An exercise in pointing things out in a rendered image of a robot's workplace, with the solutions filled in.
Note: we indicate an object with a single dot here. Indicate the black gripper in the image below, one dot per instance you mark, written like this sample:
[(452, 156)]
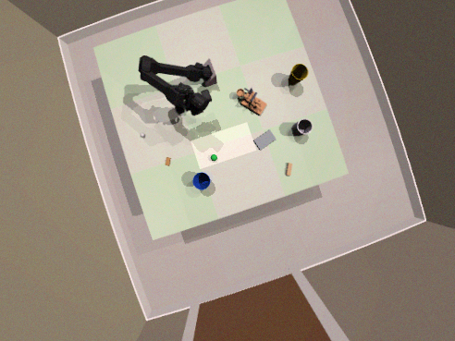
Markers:
[(204, 93)]

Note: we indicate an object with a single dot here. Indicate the grey cup with white rim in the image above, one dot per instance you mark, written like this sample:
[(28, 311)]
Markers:
[(302, 127)]

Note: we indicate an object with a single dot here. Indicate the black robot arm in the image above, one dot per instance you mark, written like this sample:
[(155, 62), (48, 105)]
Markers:
[(176, 94)]

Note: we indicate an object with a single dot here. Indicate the yellow tapered cup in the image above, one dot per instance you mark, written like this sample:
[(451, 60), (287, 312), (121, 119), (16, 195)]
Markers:
[(297, 74)]

